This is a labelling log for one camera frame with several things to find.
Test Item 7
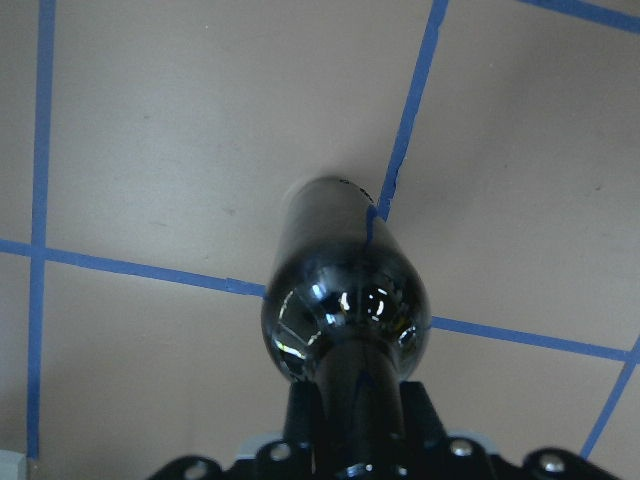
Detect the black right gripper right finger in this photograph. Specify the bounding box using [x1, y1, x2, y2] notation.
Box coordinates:
[400, 382, 615, 479]

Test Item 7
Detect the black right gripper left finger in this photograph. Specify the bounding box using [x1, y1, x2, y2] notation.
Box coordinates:
[151, 382, 319, 479]

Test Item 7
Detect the dark glass wine bottle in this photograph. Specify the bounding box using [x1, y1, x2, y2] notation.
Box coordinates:
[261, 176, 431, 479]

